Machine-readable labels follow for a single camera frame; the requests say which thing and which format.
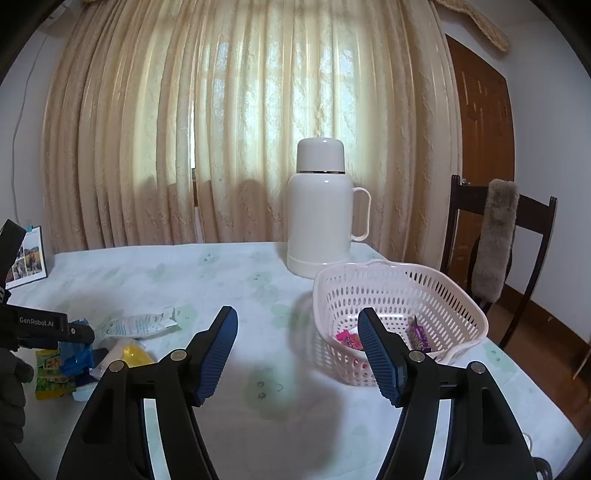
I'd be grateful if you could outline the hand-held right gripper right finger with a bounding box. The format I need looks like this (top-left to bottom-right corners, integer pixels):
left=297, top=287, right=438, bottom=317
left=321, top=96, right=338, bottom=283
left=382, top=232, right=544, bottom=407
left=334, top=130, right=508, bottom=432
left=358, top=308, right=539, bottom=480

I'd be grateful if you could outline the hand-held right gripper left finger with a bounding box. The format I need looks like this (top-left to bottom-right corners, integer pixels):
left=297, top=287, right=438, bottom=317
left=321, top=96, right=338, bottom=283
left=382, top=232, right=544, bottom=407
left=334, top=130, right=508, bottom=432
left=55, top=305, right=239, bottom=480

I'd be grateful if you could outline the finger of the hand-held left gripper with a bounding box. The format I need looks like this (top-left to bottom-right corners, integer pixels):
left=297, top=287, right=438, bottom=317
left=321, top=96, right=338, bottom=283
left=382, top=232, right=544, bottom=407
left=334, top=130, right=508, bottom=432
left=65, top=323, right=96, bottom=346
left=61, top=345, right=108, bottom=376

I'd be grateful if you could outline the green snack packet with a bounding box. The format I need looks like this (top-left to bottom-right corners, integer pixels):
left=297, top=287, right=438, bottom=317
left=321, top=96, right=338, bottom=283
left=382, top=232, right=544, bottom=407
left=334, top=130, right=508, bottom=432
left=35, top=349, right=77, bottom=401

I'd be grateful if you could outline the yellow snack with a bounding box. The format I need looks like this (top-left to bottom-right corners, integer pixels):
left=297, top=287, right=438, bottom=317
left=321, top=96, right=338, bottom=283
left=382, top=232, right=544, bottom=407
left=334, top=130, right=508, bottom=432
left=119, top=340, right=152, bottom=368

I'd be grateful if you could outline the white teal print packet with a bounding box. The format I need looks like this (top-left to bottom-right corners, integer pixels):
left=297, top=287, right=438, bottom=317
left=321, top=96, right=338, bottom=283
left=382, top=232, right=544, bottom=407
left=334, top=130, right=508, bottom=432
left=96, top=307, right=182, bottom=341

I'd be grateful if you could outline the white plastic basket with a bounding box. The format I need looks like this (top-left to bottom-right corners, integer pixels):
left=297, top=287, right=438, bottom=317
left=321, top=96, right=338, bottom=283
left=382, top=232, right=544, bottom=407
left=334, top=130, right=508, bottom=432
left=312, top=259, right=490, bottom=387

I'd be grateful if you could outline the person's left hand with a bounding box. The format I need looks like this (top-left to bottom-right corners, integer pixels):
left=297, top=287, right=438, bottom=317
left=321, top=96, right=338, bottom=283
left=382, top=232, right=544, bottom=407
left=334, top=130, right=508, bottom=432
left=0, top=348, right=36, bottom=445

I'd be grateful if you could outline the pink snack packet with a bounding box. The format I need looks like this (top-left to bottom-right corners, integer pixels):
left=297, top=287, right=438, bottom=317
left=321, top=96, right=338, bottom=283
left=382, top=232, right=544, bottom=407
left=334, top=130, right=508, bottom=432
left=335, top=329, right=365, bottom=354

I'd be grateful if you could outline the purple snack packet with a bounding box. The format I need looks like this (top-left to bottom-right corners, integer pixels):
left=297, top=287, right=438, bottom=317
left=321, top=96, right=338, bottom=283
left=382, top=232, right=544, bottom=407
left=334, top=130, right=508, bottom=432
left=406, top=316, right=432, bottom=354

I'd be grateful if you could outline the desk photo calendar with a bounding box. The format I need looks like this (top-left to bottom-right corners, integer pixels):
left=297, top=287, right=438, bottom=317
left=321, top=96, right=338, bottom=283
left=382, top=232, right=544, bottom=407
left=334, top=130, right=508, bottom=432
left=4, top=224, right=48, bottom=291

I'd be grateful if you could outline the white thermos jug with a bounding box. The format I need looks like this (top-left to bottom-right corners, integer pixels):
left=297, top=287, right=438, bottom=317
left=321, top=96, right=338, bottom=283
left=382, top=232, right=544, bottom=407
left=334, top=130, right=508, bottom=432
left=286, top=137, right=372, bottom=279

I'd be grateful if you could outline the grey fur cloth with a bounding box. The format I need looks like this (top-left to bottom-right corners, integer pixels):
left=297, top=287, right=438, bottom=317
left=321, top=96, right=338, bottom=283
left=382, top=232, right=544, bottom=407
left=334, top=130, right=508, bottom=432
left=471, top=178, right=520, bottom=303

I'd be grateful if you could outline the dark wooden chair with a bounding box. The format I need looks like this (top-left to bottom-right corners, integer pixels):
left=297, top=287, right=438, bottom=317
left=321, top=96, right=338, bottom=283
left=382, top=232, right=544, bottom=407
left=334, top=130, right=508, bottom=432
left=438, top=174, right=559, bottom=352

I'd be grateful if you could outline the cream lace curtain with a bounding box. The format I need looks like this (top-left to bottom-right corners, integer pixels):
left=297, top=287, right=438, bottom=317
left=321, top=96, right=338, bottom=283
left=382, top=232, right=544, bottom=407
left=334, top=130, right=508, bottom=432
left=39, top=0, right=462, bottom=254

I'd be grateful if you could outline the brown wooden door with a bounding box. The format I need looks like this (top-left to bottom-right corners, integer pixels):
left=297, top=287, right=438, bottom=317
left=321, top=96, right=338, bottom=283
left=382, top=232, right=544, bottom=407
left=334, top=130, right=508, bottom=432
left=443, top=33, right=517, bottom=296

